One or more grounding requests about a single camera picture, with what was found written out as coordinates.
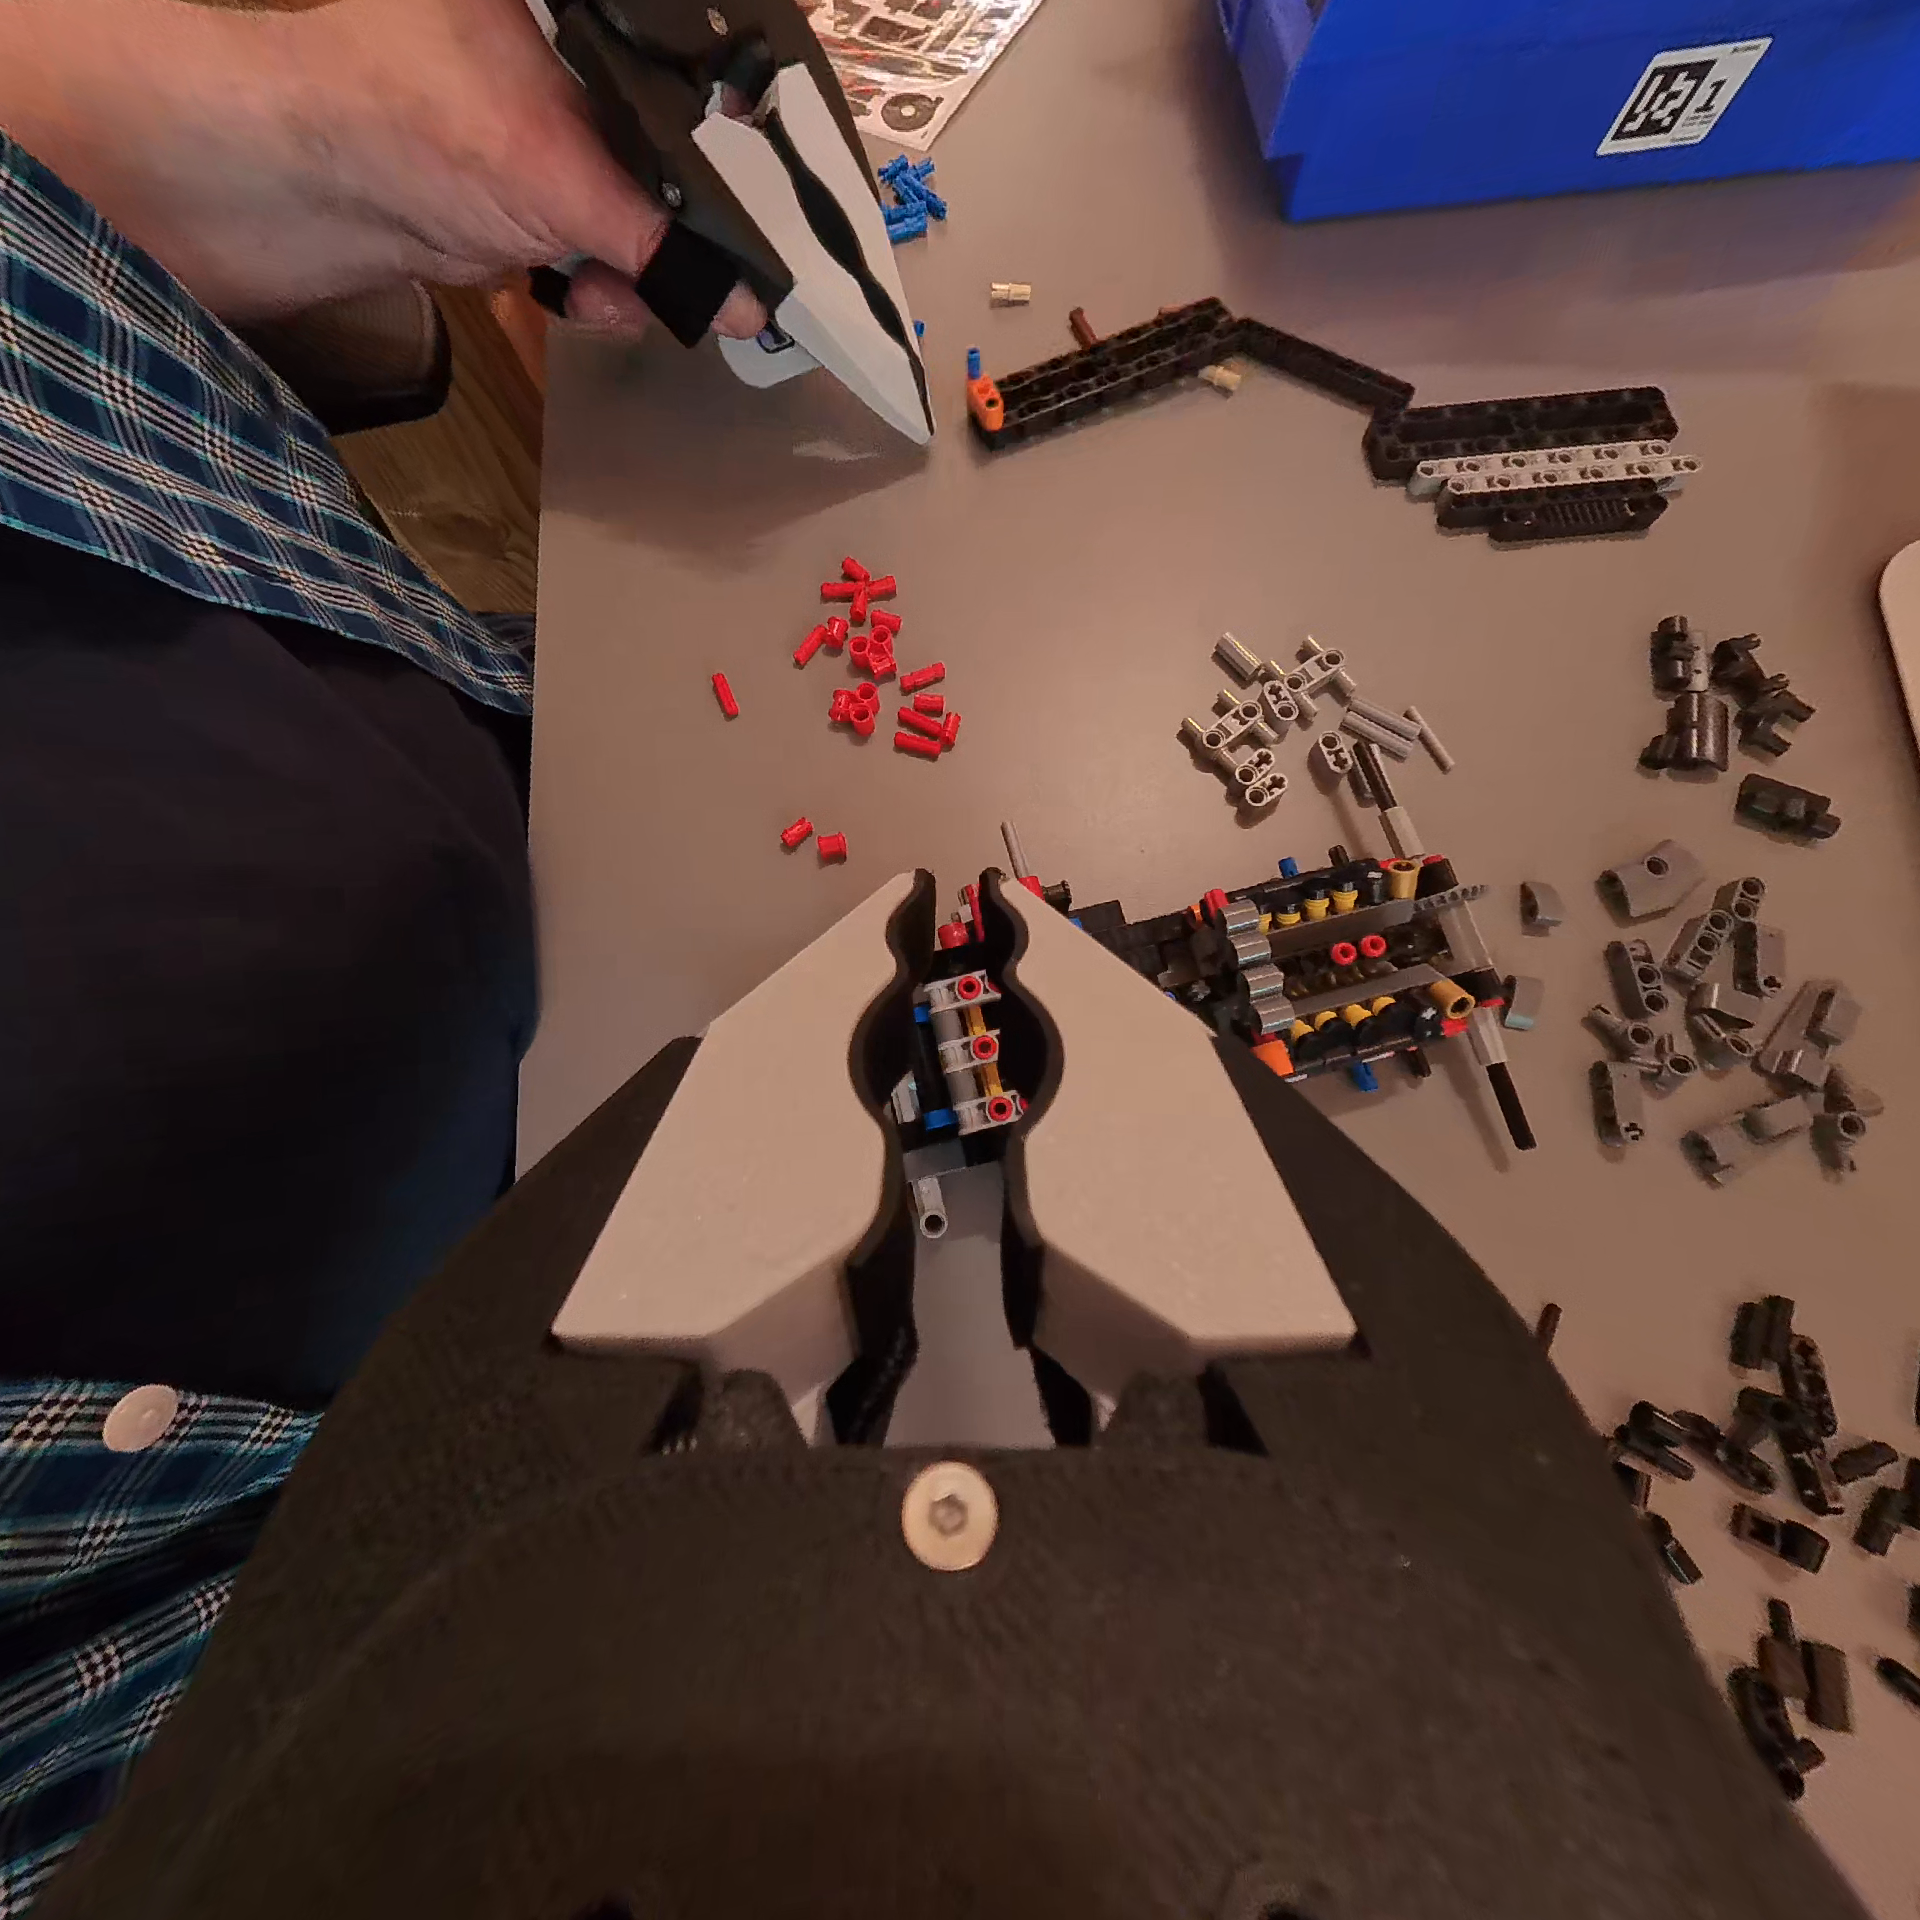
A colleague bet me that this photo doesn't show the black ribbed lego beam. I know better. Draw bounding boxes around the black ribbed lego beam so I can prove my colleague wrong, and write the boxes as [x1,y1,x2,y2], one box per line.
[1436,489,1672,545]

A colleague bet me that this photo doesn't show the pile of large black connectors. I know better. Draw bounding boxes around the pile of large black connectors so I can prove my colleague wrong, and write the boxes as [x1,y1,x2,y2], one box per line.
[1639,614,1843,843]

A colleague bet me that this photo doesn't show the person's dark trousers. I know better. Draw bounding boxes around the person's dark trousers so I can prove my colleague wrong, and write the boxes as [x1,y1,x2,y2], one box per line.
[0,526,546,1415]

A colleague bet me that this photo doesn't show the pile of red lego pins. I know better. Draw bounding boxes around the pile of red lego pins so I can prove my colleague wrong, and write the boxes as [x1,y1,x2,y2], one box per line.
[712,557,966,868]

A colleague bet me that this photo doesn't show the lego car chassis assembly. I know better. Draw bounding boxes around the lego car chassis assembly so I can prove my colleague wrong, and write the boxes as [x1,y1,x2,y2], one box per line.
[891,847,1546,1202]

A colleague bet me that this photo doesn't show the white book stand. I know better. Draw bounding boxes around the white book stand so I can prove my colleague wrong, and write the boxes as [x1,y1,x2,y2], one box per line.
[1879,543,1920,724]

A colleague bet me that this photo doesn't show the person's left forearm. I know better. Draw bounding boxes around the person's left forearm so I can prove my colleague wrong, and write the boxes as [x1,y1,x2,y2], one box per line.
[0,0,287,265]

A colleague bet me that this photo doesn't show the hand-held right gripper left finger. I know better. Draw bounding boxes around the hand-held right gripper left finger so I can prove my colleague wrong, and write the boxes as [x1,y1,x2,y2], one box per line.
[552,867,937,1450]

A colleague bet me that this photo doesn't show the long black lego frame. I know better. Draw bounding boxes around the long black lego frame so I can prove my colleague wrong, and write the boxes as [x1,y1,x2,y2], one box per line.
[983,301,1244,450]

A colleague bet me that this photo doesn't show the pile of small black connectors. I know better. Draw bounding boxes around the pile of small black connectors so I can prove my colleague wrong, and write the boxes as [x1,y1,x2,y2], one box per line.
[1613,1297,1920,1801]

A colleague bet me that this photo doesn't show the person's plaid shirt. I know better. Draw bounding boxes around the person's plaid shirt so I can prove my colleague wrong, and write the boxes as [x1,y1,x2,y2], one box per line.
[0,128,536,1920]

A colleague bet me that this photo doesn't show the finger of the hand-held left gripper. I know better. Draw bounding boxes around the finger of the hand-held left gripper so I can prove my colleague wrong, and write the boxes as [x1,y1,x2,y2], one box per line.
[693,109,937,449]
[771,69,928,394]

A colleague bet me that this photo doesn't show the lego sticker sheet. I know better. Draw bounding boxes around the lego sticker sheet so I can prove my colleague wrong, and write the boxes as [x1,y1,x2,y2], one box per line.
[803,0,1048,155]

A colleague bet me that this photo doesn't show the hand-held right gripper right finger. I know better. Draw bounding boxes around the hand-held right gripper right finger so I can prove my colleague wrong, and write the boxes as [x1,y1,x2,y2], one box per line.
[976,871,1358,1450]

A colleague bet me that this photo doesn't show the person's left hand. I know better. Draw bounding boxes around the person's left hand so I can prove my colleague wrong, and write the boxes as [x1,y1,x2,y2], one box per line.
[226,0,774,341]

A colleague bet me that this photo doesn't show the pile of light grey connectors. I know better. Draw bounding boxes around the pile of light grey connectors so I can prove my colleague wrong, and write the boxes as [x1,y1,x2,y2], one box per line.
[1177,630,1461,816]

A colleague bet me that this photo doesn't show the tagged blue plastic bin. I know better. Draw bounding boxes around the tagged blue plastic bin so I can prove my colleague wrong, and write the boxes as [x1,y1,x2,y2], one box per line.
[1214,0,1920,226]

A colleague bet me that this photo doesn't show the pile of grey lego connectors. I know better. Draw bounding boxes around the pile of grey lego connectors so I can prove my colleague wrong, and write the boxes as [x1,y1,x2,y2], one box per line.
[1500,836,1887,1189]

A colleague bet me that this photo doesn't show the light grey lego beam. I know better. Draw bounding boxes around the light grey lego beam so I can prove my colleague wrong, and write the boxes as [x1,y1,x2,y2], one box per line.
[1411,445,1694,491]
[1427,456,1708,504]

